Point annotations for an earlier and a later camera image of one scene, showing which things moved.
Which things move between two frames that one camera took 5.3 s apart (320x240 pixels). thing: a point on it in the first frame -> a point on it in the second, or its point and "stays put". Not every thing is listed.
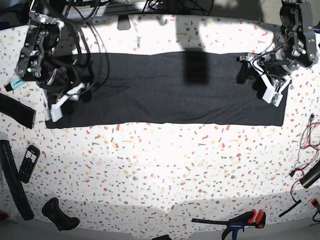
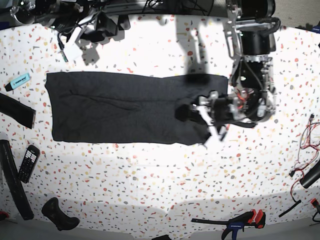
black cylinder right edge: x=312 y=176 stays put
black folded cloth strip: x=17 y=110 stays put
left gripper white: x=272 y=94 -> x=185 y=112
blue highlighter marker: x=13 y=84 stays put
